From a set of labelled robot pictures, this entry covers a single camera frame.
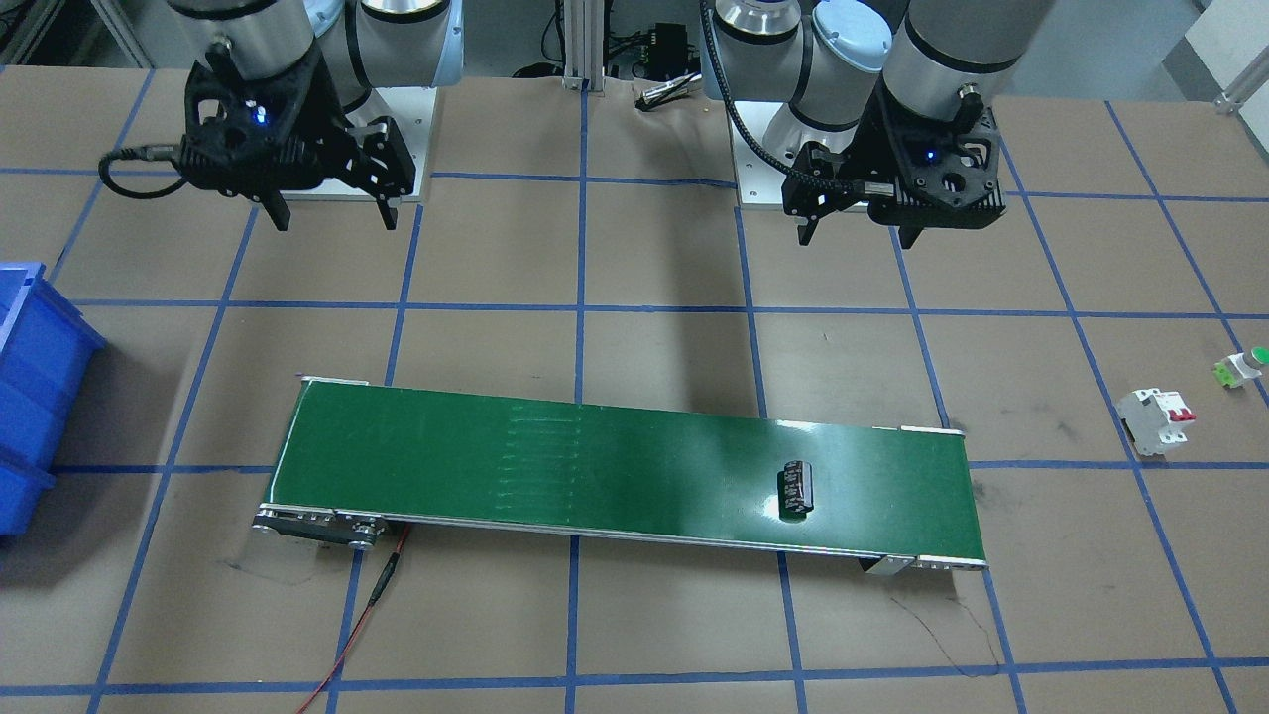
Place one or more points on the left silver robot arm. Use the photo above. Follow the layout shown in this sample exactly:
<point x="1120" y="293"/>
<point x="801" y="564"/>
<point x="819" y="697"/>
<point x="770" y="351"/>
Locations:
<point x="852" y="106"/>

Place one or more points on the dark brown cylindrical capacitor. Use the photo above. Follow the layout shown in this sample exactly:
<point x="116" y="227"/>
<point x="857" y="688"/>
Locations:
<point x="794" y="490"/>

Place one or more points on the aluminium frame post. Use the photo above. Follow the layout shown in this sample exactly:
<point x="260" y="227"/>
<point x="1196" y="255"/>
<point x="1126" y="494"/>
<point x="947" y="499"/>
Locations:
<point x="584" y="47"/>

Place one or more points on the green push button switch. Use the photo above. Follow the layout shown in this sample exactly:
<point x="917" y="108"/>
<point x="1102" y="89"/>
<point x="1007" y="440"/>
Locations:
<point x="1238" y="369"/>

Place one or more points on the white red circuit breaker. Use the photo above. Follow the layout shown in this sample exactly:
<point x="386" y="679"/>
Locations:
<point x="1155" y="420"/>

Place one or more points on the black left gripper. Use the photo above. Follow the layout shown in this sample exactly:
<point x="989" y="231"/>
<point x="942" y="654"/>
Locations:
<point x="876" y="132"/>

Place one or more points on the blue plastic bin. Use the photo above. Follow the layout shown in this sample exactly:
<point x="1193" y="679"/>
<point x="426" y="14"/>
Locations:
<point x="46" y="346"/>

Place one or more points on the green conveyor belt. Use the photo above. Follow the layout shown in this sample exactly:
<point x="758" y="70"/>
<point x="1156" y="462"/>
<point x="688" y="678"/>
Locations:
<point x="357" y="456"/>

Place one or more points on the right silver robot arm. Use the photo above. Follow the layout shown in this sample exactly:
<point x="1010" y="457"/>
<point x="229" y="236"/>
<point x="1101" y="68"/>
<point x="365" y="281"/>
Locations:
<point x="367" y="45"/>

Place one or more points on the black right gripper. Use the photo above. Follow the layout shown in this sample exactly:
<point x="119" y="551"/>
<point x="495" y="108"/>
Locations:
<point x="319" y="102"/>

